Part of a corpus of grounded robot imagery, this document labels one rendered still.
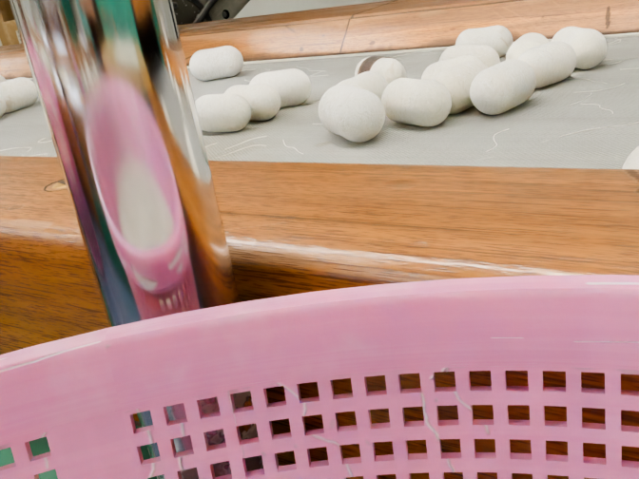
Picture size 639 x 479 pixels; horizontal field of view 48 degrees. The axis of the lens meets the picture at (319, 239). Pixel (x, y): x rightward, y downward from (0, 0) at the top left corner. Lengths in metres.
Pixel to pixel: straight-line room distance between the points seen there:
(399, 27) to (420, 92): 0.23
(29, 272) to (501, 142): 0.16
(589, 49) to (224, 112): 0.17
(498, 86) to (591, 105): 0.04
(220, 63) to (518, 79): 0.26
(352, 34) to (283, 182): 0.37
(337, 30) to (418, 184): 0.40
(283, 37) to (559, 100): 0.30
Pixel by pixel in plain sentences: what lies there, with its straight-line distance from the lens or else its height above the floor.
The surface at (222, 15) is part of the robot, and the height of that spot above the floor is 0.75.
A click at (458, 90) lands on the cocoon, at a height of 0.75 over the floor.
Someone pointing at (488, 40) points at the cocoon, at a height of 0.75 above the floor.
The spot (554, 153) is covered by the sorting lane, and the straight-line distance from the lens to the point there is 0.25.
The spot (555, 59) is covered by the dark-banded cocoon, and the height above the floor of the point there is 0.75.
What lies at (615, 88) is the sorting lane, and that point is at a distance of 0.33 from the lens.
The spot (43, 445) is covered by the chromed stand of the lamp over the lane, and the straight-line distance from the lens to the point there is 0.19.
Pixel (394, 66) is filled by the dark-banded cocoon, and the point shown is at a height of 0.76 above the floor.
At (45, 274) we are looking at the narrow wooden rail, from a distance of 0.19.
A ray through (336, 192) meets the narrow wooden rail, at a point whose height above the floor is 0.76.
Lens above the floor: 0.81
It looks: 22 degrees down
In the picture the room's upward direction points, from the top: 10 degrees counter-clockwise
